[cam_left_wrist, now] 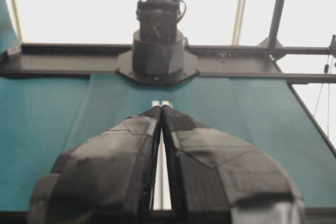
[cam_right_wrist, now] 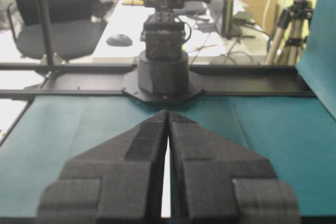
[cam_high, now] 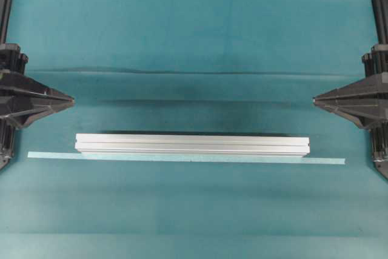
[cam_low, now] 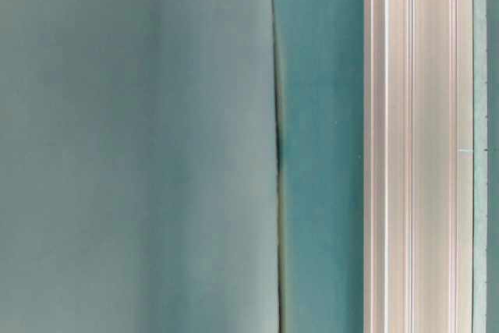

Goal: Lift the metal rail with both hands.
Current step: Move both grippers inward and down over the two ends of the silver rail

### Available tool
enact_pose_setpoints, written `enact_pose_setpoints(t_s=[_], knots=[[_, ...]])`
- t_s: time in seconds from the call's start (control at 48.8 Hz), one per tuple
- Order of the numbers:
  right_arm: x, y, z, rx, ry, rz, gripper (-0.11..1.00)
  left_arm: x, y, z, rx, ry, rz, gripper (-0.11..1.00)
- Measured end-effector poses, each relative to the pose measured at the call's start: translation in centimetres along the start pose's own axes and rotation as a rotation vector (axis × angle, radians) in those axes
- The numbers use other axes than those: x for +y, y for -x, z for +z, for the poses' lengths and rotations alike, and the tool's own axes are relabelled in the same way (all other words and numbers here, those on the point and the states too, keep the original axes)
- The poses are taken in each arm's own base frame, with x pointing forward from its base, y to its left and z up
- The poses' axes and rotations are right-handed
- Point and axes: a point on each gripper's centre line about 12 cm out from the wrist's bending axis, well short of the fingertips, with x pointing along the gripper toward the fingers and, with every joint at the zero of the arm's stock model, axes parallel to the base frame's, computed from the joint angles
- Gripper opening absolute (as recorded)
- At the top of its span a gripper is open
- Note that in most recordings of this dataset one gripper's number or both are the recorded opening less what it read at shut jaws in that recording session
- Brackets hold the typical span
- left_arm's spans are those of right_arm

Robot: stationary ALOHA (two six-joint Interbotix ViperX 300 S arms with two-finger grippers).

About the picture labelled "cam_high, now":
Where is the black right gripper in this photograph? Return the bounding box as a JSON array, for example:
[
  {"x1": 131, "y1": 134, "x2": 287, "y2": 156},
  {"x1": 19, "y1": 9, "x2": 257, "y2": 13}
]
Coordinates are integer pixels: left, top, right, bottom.
[{"x1": 313, "y1": 44, "x2": 388, "y2": 128}]

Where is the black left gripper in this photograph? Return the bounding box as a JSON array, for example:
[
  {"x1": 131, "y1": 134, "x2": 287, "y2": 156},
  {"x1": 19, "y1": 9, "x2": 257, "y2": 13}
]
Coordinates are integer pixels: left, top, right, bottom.
[{"x1": 0, "y1": 43, "x2": 75, "y2": 129}]

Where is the silver aluminium extrusion rail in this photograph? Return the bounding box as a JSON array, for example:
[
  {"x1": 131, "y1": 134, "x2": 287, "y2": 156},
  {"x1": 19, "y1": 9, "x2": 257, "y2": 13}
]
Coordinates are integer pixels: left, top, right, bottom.
[{"x1": 75, "y1": 133, "x2": 310, "y2": 157}]

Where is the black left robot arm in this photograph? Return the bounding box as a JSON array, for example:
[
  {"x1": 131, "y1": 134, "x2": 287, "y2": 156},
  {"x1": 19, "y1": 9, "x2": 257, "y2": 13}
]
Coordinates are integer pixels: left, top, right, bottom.
[{"x1": 1, "y1": 0, "x2": 75, "y2": 129}]

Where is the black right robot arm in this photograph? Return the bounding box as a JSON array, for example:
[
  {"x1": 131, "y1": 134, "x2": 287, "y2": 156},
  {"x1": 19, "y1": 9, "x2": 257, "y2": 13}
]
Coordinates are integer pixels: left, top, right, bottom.
[{"x1": 313, "y1": 0, "x2": 387, "y2": 130}]

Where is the light blue tape strip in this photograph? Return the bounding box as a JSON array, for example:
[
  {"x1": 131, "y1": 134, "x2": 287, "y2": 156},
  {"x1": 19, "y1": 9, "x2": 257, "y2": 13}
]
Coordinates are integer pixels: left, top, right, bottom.
[{"x1": 27, "y1": 151, "x2": 346, "y2": 165}]

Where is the teal table cloth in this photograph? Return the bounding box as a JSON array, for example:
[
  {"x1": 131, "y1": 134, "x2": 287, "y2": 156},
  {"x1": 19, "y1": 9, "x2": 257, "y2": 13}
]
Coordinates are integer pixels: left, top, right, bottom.
[{"x1": 1, "y1": 0, "x2": 387, "y2": 258}]

